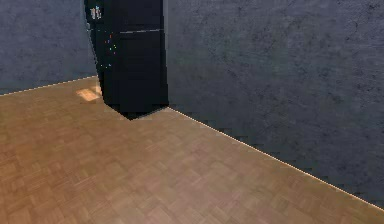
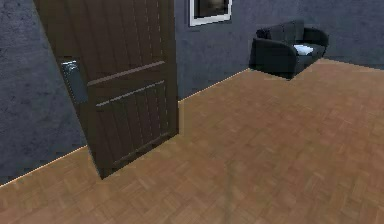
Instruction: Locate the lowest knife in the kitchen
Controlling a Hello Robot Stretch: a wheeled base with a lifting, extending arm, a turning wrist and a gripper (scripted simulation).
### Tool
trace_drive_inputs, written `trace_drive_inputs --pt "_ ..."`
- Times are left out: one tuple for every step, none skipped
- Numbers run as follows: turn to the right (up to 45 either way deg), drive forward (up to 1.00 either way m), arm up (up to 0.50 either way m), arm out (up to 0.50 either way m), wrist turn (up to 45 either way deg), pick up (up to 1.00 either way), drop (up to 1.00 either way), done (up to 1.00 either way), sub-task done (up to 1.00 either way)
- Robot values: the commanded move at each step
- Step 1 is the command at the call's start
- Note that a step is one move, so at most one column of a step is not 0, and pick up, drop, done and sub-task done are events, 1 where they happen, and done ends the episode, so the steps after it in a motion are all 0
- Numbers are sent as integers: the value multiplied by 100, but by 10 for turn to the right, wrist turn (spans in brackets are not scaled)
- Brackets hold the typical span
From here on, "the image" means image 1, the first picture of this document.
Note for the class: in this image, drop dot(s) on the black fridge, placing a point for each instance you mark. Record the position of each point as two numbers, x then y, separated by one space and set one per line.
133 66

